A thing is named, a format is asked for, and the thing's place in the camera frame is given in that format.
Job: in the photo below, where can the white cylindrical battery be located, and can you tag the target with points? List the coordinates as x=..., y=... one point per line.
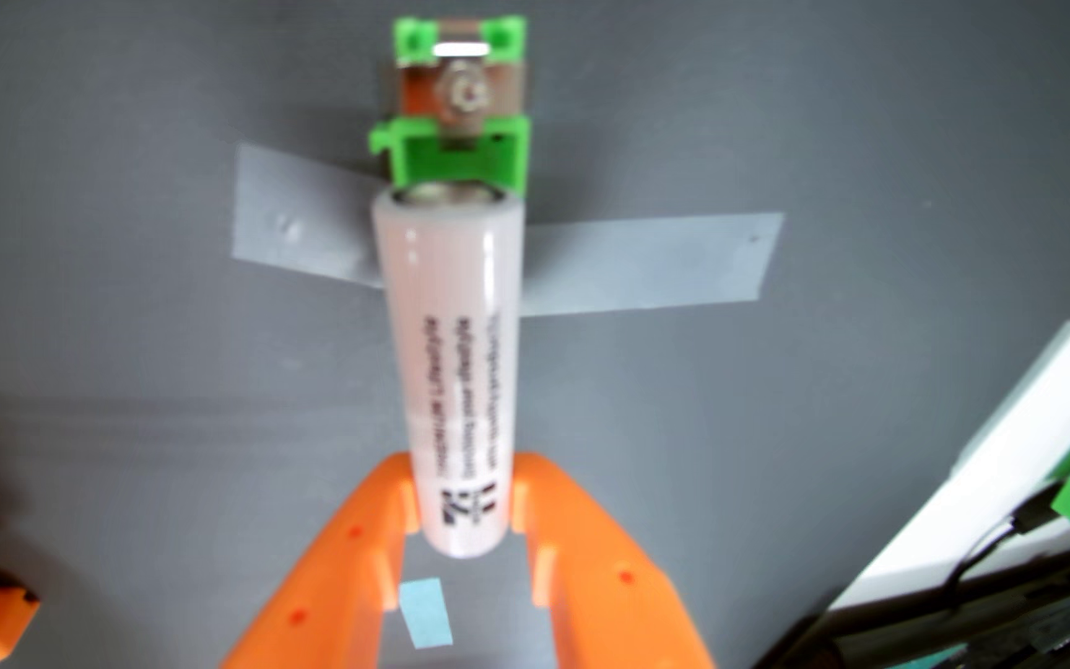
x=451, y=372

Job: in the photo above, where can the light blue tape piece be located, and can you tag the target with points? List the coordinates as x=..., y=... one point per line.
x=425, y=613

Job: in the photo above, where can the grey tape strip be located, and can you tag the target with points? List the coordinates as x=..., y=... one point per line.
x=646, y=265

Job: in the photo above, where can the black device box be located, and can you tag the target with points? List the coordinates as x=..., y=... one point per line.
x=962, y=632

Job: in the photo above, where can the green battery holder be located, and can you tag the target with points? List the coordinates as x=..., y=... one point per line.
x=423, y=158

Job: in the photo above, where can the dark grey mat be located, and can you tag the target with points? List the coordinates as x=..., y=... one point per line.
x=126, y=372

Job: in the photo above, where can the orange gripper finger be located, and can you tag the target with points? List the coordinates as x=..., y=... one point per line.
x=609, y=595
x=331, y=576

